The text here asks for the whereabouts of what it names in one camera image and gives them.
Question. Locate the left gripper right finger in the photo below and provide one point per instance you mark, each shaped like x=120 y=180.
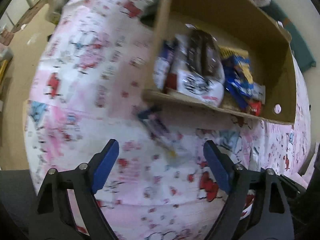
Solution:
x=256 y=206

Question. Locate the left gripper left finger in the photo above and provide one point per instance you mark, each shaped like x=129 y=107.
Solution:
x=53 y=217

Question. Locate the blue yellow bear chips bag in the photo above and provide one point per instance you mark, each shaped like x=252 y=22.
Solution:
x=238 y=77

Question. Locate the dark sausage vacuum pack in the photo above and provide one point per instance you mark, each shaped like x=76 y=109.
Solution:
x=199 y=73

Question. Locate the blue white snack packet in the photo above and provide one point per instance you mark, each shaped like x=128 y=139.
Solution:
x=163 y=63

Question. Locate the white red wafer bar packet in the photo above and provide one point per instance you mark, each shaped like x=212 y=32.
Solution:
x=175 y=70

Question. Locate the white nutrition label packet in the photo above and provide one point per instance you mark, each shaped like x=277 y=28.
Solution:
x=258 y=92

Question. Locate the pink cartoon bed sheet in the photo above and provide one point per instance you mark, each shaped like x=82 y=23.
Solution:
x=86 y=91

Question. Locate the teal cushion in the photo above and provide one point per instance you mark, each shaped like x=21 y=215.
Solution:
x=299 y=47

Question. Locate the brown cardboard box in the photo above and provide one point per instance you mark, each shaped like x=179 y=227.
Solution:
x=236 y=24

